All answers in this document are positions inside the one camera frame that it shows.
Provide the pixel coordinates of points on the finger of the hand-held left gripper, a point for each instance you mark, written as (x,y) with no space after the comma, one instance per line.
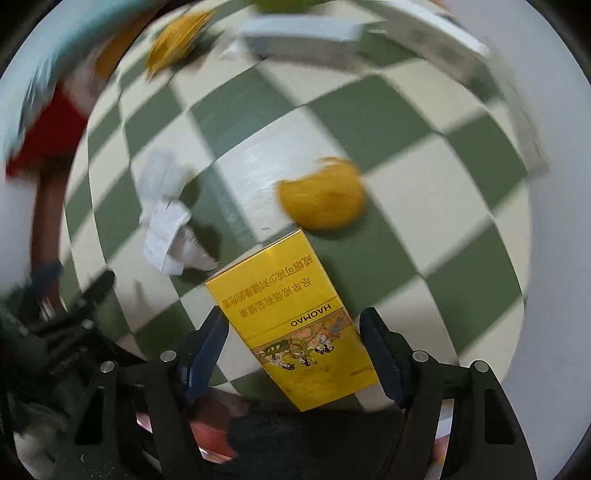
(92,293)
(46,279)

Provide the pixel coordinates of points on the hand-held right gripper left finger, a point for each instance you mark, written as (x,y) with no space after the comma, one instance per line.
(207,353)

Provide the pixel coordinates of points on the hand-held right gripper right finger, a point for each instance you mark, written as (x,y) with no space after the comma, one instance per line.
(383,355)

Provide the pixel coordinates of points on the yellow printed box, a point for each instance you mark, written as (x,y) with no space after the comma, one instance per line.
(286,318)

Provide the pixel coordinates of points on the crumpled white paper receipt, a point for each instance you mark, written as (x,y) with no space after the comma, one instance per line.
(166,221)

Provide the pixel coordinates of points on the red bed sheet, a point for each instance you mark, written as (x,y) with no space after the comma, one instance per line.
(46,134)

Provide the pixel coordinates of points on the green checkered tablecloth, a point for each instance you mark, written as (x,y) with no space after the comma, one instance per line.
(425,198)

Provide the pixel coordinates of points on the orange peel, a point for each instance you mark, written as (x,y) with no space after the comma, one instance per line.
(178,39)
(325,196)

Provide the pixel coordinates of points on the light blue blanket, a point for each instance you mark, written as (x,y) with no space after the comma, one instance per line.
(51,64)

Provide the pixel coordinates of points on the white cardboard box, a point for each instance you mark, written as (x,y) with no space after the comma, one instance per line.
(438,37)
(304,41)

